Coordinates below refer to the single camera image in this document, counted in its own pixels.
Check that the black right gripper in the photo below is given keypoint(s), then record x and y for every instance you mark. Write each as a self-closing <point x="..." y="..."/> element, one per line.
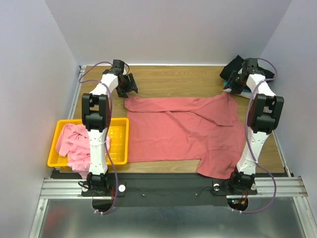
<point x="234" y="85"/>

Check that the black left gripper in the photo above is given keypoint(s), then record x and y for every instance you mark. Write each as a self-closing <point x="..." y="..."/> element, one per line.
<point x="122" y="92"/>

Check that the red t shirt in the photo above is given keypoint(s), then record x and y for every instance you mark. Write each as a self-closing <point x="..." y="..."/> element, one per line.
<point x="186" y="128"/>

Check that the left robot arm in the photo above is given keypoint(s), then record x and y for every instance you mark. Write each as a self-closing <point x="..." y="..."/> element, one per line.
<point x="96" y="117"/>

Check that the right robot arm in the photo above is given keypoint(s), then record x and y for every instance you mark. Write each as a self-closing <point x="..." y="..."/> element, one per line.
<point x="263" y="115"/>

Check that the black folded t shirt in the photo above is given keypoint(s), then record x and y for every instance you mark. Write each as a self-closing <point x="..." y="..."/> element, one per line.
<point x="236" y="64"/>

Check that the white folded t shirt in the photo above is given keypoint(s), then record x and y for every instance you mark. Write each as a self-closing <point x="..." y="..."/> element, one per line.
<point x="245" y="92"/>

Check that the teal folded t shirt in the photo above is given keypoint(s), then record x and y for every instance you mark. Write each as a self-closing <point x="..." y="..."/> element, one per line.
<point x="225" y="83"/>

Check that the yellow plastic basket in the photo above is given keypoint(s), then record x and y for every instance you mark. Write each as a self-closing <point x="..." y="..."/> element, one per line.
<point x="118" y="142"/>

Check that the light pink t shirt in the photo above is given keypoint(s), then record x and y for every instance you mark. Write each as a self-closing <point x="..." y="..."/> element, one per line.
<point x="85" y="150"/>

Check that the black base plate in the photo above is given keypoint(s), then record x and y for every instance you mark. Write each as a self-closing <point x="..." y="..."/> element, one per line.
<point x="162" y="190"/>

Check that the aluminium frame rail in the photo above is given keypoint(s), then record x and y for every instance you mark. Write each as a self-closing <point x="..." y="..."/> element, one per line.
<point x="62" y="189"/>

